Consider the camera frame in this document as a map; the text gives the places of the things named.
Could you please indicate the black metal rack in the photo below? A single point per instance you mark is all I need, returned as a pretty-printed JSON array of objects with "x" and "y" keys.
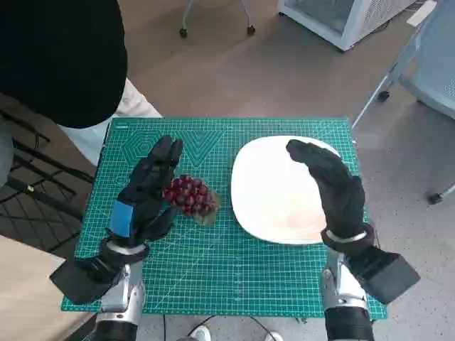
[{"x": 42, "y": 192}]

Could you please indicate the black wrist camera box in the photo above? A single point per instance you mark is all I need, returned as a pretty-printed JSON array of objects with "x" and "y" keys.
[
  {"x": 80, "y": 280},
  {"x": 387, "y": 275}
]

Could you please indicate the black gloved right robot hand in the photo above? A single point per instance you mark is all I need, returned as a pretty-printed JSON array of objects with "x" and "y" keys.
[{"x": 337, "y": 188}]

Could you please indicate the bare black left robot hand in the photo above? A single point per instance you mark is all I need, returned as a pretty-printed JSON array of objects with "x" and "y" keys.
[{"x": 144, "y": 199}]

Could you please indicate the light blue chair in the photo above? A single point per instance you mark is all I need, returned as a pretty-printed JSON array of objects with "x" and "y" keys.
[{"x": 433, "y": 71}]

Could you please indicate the red toy grape bunch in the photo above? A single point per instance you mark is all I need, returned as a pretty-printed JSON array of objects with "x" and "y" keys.
[{"x": 190, "y": 195}]

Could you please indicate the person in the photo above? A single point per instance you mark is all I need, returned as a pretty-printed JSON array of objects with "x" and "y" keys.
[{"x": 53, "y": 60}]

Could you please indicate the grey round seat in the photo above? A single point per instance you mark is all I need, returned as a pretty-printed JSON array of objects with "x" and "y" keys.
[{"x": 5, "y": 156}]

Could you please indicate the white square plate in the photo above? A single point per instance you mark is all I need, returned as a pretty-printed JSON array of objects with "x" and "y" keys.
[{"x": 270, "y": 192}]

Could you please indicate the office chair base with castors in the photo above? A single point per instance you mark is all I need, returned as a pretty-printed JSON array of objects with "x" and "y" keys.
[{"x": 250, "y": 28}]

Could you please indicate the green cutting mat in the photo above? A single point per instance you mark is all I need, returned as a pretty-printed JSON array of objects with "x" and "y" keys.
[{"x": 220, "y": 266}]

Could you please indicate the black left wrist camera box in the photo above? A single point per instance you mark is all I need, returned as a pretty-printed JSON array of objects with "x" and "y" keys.
[{"x": 80, "y": 280}]

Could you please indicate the light wooden desk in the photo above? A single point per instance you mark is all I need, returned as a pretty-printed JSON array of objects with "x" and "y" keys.
[{"x": 25, "y": 302}]

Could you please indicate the white mesh cabinet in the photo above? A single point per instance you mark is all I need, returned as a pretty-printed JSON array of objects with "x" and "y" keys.
[{"x": 341, "y": 17}]

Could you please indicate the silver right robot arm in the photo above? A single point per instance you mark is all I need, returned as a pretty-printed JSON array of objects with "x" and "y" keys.
[{"x": 346, "y": 309}]

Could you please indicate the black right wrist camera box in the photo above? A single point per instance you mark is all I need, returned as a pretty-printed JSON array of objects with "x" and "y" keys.
[{"x": 387, "y": 275}]

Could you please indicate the white foot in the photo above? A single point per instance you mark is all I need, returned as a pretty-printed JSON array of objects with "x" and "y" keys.
[
  {"x": 200, "y": 334},
  {"x": 273, "y": 336}
]

